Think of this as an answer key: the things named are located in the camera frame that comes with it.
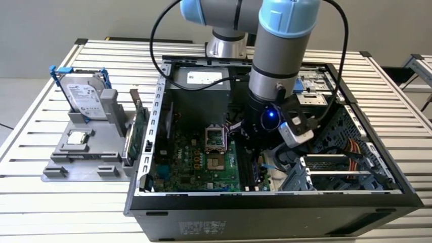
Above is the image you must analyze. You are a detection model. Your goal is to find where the black RAM slot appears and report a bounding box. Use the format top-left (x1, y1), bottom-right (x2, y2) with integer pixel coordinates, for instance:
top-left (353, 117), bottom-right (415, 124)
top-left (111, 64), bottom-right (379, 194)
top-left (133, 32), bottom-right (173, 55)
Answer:
top-left (240, 153), bottom-right (251, 192)
top-left (244, 154), bottom-right (256, 192)

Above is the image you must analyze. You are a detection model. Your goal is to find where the metal locking lever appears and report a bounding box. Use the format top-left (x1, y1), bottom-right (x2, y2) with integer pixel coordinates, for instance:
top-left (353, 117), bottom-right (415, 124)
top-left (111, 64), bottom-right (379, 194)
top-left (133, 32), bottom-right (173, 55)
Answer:
top-left (223, 126), bottom-right (233, 152)

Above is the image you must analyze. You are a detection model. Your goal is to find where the metal socket cover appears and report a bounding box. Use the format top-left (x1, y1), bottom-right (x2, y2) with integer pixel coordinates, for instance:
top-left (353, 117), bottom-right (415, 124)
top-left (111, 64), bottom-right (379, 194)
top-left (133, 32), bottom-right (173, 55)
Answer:
top-left (204, 124), bottom-right (227, 154)

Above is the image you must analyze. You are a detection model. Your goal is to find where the CPU socket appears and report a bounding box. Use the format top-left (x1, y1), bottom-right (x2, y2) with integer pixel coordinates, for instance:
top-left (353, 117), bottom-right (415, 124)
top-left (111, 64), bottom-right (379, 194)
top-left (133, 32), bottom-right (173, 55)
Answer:
top-left (207, 154), bottom-right (228, 171)

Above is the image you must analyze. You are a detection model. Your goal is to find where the grey power supply unit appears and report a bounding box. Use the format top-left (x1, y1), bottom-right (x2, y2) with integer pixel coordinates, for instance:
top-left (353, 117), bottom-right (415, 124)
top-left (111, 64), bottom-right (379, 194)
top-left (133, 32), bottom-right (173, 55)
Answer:
top-left (167, 66), bottom-right (232, 125)

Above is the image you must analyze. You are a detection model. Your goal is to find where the metal optical drive cage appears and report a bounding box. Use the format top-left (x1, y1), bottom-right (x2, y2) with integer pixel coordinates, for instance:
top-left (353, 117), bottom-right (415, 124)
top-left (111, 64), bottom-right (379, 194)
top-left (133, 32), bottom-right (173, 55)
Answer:
top-left (296, 65), bottom-right (340, 108)

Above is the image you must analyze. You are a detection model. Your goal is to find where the green motherboard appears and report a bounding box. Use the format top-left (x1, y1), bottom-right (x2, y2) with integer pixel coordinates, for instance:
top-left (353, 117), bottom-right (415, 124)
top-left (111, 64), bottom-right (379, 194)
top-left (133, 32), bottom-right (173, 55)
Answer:
top-left (149, 124), bottom-right (273, 192)

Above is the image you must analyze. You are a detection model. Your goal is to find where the metal hard disk cage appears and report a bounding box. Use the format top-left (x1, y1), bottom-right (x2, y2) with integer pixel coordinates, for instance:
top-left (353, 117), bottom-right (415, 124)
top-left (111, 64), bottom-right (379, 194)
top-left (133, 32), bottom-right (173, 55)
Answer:
top-left (279, 154), bottom-right (384, 191)

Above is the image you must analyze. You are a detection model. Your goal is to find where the green graphics card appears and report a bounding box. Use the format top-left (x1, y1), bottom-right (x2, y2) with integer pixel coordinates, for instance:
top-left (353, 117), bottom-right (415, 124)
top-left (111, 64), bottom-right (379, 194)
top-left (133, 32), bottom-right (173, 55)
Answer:
top-left (121, 89), bottom-right (151, 168)

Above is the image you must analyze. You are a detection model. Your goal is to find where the black PC case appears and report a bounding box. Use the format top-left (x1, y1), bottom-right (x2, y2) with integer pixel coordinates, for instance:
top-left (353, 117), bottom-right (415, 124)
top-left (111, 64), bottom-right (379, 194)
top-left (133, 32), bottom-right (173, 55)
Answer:
top-left (123, 54), bottom-right (425, 242)

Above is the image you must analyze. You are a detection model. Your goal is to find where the black box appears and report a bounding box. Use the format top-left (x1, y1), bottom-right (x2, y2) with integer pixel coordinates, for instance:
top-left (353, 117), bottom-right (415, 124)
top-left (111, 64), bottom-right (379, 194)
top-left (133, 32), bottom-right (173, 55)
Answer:
top-left (381, 66), bottom-right (415, 88)

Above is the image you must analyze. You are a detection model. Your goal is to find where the grey parts rack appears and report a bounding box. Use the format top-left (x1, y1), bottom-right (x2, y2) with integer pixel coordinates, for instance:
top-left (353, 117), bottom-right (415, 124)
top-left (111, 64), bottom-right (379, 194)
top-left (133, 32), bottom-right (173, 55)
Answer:
top-left (40, 88), bottom-right (151, 183)

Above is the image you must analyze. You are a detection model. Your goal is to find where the hard disk in blue carrier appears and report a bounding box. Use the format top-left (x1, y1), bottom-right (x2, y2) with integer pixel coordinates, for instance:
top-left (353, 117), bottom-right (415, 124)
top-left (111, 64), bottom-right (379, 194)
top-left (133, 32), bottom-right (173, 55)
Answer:
top-left (48, 65), bottom-right (115, 125)

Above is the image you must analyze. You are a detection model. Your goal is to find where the silver CPU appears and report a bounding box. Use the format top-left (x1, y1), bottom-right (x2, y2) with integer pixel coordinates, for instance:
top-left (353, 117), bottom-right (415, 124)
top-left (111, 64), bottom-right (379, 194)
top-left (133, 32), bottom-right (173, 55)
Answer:
top-left (65, 131), bottom-right (89, 146)

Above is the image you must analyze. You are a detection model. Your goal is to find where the aluminium slat side table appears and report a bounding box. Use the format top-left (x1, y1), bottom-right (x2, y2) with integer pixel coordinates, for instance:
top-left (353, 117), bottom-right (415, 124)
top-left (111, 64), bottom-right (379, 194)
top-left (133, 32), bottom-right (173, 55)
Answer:
top-left (400, 54), bottom-right (432, 92)

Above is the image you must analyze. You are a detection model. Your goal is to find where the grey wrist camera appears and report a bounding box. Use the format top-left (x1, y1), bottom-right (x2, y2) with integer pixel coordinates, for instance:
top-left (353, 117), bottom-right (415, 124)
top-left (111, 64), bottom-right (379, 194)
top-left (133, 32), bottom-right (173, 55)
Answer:
top-left (277, 121), bottom-right (315, 149)

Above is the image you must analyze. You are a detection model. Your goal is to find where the black cable bundle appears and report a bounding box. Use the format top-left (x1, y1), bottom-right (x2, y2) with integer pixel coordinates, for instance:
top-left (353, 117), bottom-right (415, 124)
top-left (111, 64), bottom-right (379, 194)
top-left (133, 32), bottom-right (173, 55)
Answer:
top-left (273, 146), bottom-right (300, 172)

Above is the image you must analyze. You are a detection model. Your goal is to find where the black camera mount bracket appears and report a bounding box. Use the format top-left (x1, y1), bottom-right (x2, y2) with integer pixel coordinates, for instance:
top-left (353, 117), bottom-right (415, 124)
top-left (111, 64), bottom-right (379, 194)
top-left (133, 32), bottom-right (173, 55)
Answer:
top-left (279, 97), bottom-right (320, 136)

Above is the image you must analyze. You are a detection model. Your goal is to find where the flat orange red wire bundle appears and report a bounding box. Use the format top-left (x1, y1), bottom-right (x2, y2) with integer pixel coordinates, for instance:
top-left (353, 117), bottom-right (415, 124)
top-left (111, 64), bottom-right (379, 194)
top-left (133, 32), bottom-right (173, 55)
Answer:
top-left (344, 139), bottom-right (363, 179)

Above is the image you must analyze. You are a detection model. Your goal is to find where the black camera cable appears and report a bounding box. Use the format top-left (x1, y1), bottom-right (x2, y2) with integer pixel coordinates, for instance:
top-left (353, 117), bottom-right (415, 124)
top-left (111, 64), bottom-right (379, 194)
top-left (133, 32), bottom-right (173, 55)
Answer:
top-left (312, 0), bottom-right (349, 125)

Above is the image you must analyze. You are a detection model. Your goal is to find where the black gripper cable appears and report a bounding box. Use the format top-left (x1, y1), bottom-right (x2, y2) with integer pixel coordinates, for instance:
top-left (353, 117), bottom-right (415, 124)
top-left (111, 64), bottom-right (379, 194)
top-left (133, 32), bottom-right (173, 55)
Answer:
top-left (149, 0), bottom-right (252, 91)

